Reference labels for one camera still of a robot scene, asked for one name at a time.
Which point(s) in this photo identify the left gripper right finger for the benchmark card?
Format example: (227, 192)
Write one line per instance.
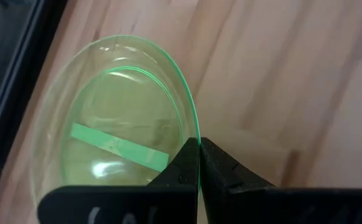
(262, 205)

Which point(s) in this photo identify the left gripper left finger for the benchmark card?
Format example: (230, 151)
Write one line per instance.
(122, 205)

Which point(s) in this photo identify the green translucent plastic plate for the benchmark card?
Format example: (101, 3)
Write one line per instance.
(122, 109)

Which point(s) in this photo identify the black aluminium table frame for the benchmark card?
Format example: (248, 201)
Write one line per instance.
(35, 46)

